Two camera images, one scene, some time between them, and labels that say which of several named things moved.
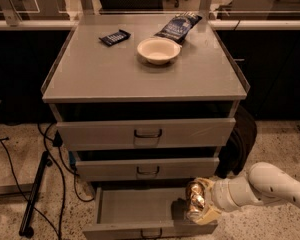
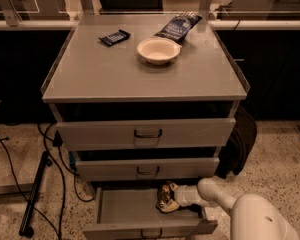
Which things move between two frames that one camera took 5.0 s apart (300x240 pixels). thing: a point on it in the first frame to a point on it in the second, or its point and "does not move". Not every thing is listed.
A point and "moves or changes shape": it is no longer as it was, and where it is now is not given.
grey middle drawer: [146, 169] does not move
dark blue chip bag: [179, 26] does not move
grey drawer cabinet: [145, 109] does not move
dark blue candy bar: [113, 38] does not move
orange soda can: [195, 198] moves or changes shape
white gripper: [221, 194] to [182, 196]
